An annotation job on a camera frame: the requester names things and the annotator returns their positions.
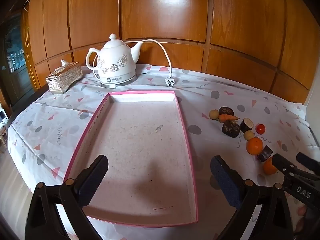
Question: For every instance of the pink rimmed shallow tray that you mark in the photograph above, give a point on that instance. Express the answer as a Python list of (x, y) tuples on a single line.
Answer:
[(140, 142)]

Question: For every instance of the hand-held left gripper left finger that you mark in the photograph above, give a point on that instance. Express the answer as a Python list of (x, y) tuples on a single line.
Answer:
[(95, 177)]

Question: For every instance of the orange carrot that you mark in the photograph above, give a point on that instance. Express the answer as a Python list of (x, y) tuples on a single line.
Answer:
[(227, 117)]

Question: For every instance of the small yellow round fruit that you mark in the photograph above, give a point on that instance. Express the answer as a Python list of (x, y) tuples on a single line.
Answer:
[(248, 135)]

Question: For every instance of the white floral ceramic kettle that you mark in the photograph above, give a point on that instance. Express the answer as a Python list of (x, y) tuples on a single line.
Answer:
[(117, 60)]

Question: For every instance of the patterned white tablecloth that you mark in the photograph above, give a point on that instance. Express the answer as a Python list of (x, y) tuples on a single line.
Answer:
[(57, 120)]

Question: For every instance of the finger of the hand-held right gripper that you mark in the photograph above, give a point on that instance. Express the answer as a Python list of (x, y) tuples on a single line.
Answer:
[(308, 162), (282, 165)]

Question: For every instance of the silver ornate tissue box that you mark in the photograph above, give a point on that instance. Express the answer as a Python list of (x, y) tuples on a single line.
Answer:
[(63, 80)]

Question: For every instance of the dark glass door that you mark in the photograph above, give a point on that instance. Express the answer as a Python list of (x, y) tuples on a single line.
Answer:
[(15, 55)]

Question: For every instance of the small tan potato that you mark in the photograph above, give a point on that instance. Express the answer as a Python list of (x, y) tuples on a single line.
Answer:
[(213, 114)]

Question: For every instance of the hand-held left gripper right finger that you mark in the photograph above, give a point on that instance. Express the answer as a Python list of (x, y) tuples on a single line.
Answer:
[(222, 177)]

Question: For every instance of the small red tomato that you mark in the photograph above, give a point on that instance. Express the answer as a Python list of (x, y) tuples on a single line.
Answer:
[(260, 129)]

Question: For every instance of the orange mandarin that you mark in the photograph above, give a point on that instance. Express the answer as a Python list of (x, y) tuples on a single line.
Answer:
[(254, 145), (269, 167)]

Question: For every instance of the silver kettle base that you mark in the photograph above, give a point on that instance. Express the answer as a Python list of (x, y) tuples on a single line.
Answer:
[(115, 84)]

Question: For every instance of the white tissue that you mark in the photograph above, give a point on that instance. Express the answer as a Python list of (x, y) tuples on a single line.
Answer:
[(65, 63)]

